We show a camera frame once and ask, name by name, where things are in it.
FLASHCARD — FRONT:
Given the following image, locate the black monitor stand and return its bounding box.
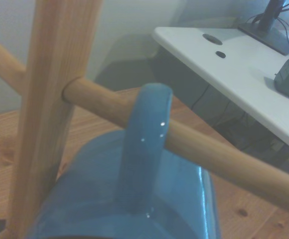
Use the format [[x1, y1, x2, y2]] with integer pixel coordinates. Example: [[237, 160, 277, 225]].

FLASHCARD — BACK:
[[238, 0, 289, 56]]

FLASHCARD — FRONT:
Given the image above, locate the white desk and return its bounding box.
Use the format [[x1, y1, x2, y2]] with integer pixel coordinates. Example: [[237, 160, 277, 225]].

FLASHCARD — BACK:
[[151, 24, 289, 153]]

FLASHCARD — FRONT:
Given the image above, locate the blue ceramic mug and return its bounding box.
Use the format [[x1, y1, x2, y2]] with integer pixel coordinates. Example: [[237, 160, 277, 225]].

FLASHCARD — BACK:
[[31, 83, 221, 239]]

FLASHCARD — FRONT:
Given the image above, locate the wooden mug tree black base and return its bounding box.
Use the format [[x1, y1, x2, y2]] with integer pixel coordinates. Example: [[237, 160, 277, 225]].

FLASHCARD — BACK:
[[0, 0, 289, 239]]

